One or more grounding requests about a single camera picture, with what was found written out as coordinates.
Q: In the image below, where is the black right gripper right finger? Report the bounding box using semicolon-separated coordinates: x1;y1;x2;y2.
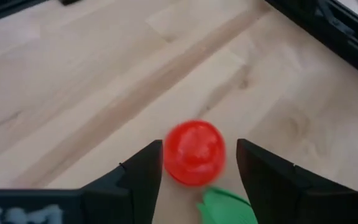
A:
236;139;358;224

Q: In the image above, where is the red toy tomato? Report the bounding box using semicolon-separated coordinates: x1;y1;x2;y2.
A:
163;119;227;187

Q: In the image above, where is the black metal table frame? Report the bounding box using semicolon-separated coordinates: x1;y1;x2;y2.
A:
0;0;358;85

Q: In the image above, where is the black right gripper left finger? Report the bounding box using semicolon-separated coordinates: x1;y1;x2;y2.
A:
81;139;163;224

